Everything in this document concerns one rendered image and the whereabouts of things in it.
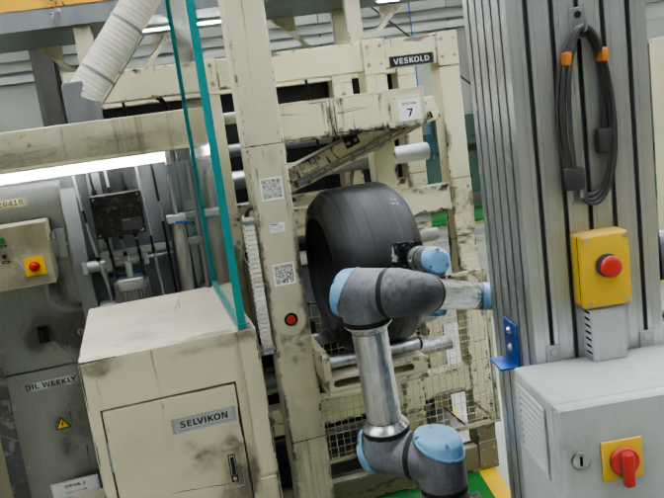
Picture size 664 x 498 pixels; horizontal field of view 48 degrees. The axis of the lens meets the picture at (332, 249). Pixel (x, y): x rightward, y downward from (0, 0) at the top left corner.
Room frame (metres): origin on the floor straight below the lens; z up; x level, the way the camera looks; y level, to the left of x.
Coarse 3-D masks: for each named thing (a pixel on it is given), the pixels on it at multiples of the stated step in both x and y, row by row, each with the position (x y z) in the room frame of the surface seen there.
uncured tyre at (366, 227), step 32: (352, 192) 2.51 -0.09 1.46; (384, 192) 2.50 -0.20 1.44; (320, 224) 2.49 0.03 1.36; (352, 224) 2.37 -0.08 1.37; (384, 224) 2.38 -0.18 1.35; (416, 224) 2.44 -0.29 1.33; (320, 256) 2.84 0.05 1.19; (352, 256) 2.32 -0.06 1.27; (384, 256) 2.33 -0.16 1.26; (320, 288) 2.80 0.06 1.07; (416, 320) 2.40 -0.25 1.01
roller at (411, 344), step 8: (392, 344) 2.46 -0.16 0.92; (400, 344) 2.47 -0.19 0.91; (408, 344) 2.47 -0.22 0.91; (416, 344) 2.47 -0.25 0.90; (352, 352) 2.43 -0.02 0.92; (392, 352) 2.45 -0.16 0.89; (400, 352) 2.46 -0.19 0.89; (336, 360) 2.41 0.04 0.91; (344, 360) 2.41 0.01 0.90; (352, 360) 2.42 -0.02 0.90
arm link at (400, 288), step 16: (400, 272) 1.65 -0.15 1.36; (416, 272) 1.66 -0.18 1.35; (384, 288) 1.62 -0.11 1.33; (400, 288) 1.62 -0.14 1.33; (416, 288) 1.62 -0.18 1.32; (432, 288) 1.64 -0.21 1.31; (448, 288) 1.73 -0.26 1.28; (464, 288) 1.82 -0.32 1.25; (480, 288) 1.91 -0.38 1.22; (384, 304) 1.62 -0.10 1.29; (400, 304) 1.61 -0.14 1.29; (416, 304) 1.62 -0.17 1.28; (432, 304) 1.64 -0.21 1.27; (448, 304) 1.74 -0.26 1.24; (464, 304) 1.82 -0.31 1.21; (480, 304) 1.91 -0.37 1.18
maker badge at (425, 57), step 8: (392, 56) 3.17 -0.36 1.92; (400, 56) 3.18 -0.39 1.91; (408, 56) 3.19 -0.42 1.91; (416, 56) 3.20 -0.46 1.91; (424, 56) 3.21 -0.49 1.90; (432, 56) 3.22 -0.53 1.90; (392, 64) 3.17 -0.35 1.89; (400, 64) 3.18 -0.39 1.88; (408, 64) 3.19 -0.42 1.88; (416, 64) 3.20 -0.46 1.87
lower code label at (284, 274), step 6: (282, 264) 2.45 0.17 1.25; (288, 264) 2.45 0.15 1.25; (276, 270) 2.44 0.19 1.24; (282, 270) 2.45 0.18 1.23; (288, 270) 2.45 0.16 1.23; (276, 276) 2.44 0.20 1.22; (282, 276) 2.45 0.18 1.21; (288, 276) 2.45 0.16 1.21; (294, 276) 2.46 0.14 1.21; (276, 282) 2.44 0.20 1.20; (282, 282) 2.45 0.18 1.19; (288, 282) 2.45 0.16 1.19; (294, 282) 2.46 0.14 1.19
